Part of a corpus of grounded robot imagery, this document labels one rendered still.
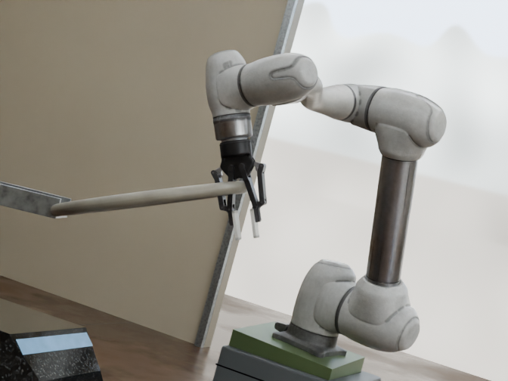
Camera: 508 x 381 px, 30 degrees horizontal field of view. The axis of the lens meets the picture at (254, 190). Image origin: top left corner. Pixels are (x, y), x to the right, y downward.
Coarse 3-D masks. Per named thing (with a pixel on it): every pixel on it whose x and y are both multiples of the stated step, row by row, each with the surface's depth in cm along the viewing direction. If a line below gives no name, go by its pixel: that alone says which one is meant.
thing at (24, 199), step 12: (0, 192) 227; (12, 192) 227; (24, 192) 227; (36, 192) 238; (0, 204) 227; (12, 204) 227; (24, 204) 227; (36, 204) 227; (48, 204) 227; (48, 216) 227; (60, 216) 231
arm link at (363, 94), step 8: (352, 88) 261; (360, 88) 262; (368, 88) 262; (376, 88) 261; (360, 96) 261; (368, 96) 260; (360, 104) 260; (368, 104) 259; (360, 112) 261; (344, 120) 263; (352, 120) 263; (360, 120) 262; (368, 128) 262
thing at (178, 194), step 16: (144, 192) 208; (160, 192) 208; (176, 192) 209; (192, 192) 210; (208, 192) 213; (224, 192) 216; (240, 192) 223; (64, 208) 216; (80, 208) 212; (96, 208) 210; (112, 208) 209; (128, 208) 253
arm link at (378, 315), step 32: (384, 96) 257; (416, 96) 254; (384, 128) 256; (416, 128) 250; (384, 160) 261; (416, 160) 260; (384, 192) 262; (384, 224) 264; (384, 256) 267; (352, 288) 281; (384, 288) 269; (352, 320) 274; (384, 320) 268; (416, 320) 270
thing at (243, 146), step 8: (224, 144) 223; (232, 144) 222; (240, 144) 222; (248, 144) 223; (224, 152) 223; (232, 152) 222; (240, 152) 222; (248, 152) 223; (224, 160) 225; (232, 160) 225; (240, 160) 224; (248, 160) 224; (224, 168) 225; (248, 168) 224; (240, 176) 224; (248, 176) 225
